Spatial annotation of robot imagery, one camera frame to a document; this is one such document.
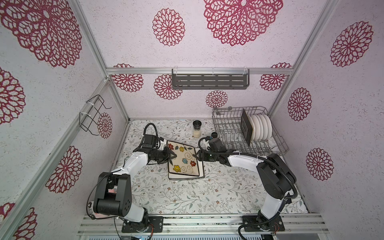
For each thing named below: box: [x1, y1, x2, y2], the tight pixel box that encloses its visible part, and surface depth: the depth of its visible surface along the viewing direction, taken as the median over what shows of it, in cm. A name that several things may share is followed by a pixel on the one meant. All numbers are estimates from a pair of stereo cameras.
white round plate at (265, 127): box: [258, 114, 268, 141], surface depth 99 cm
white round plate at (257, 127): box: [250, 115, 261, 141], surface depth 99 cm
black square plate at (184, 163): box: [166, 140, 200, 177], surface depth 91 cm
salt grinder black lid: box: [192, 120, 202, 131], surface depth 105 cm
